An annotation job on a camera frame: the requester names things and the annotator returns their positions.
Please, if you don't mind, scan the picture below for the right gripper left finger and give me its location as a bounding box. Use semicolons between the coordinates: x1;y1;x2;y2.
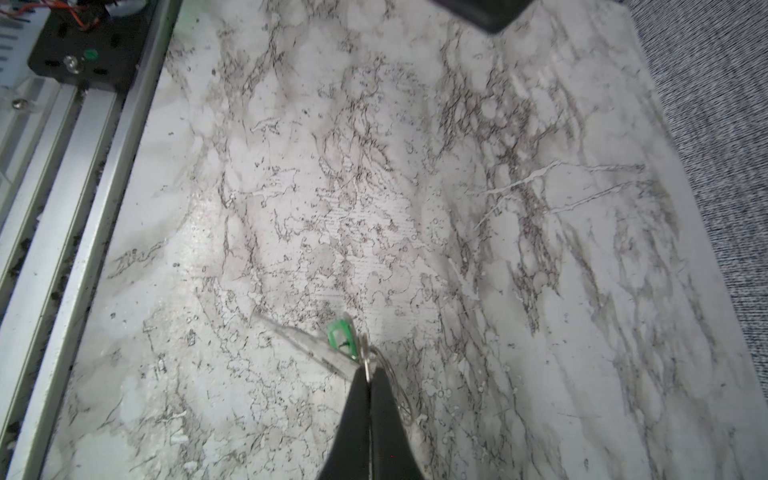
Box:
318;367;371;480

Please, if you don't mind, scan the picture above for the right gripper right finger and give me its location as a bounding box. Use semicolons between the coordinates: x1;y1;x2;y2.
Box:
370;369;424;480

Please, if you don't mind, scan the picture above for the green capped key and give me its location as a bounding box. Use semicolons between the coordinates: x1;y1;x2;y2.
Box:
252;314;359;382

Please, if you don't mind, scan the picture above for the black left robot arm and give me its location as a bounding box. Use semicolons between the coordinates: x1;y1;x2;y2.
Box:
434;0;533;34

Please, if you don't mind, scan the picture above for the aluminium front rail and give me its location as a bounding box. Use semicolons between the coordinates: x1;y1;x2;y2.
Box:
1;1;180;479

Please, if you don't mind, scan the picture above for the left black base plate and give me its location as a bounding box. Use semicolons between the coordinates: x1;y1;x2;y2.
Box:
27;0;157;93

